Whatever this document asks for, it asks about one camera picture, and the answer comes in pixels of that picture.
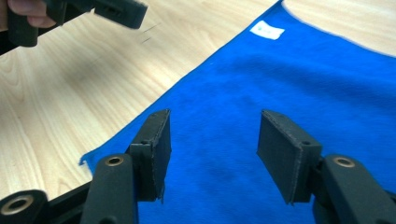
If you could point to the blue cloth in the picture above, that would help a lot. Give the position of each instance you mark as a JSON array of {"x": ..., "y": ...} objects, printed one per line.
[{"x": 233, "y": 77}]

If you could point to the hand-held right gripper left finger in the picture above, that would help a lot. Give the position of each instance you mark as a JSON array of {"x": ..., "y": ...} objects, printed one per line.
[{"x": 154, "y": 155}]

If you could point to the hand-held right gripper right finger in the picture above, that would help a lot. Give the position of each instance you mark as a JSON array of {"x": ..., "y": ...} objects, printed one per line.
[{"x": 286, "y": 155}]

